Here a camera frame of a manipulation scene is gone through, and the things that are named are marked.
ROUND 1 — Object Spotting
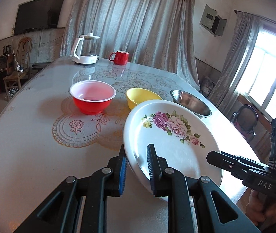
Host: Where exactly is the dark round-back chair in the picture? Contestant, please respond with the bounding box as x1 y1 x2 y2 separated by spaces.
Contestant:
229 105 258 143

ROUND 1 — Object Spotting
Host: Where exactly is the stainless steel bowl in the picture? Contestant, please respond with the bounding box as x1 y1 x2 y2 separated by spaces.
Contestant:
170 90 212 117

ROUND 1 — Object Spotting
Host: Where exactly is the small rose-print white plate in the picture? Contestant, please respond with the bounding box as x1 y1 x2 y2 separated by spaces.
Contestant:
123 100 223 197

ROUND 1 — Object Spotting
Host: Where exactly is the red mug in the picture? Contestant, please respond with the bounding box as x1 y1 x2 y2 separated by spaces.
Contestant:
108 50 130 66

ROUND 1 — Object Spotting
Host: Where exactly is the small black speaker box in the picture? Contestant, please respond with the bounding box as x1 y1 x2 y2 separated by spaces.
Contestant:
0 54 11 71

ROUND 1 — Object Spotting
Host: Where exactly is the wall electrical box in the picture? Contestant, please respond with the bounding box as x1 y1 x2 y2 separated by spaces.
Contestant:
199 5 227 37

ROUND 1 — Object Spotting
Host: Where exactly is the grey window curtain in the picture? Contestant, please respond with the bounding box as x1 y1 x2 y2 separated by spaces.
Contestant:
208 12 261 116

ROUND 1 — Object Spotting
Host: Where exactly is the right hand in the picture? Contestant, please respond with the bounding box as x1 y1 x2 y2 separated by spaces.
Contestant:
245 190 276 226

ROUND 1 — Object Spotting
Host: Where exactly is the wooden chair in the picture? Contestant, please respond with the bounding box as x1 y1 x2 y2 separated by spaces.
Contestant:
3 37 32 101

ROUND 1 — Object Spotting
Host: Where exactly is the black bench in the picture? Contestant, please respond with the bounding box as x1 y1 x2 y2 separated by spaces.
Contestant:
32 62 50 72

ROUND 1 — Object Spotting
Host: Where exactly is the black wall television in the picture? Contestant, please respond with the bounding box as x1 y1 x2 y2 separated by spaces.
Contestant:
14 0 64 35

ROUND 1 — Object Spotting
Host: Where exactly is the grey centre curtain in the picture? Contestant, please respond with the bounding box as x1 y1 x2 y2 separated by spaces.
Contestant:
60 0 199 89

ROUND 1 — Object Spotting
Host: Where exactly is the yellow plastic bowl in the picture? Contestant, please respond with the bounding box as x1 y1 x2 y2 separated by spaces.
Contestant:
126 88 162 110

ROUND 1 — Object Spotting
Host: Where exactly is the red plastic bowl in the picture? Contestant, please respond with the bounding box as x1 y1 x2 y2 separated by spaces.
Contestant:
69 80 116 115

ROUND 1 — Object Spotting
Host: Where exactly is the white glass electric kettle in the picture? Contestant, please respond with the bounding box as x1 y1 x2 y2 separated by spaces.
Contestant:
71 33 100 65

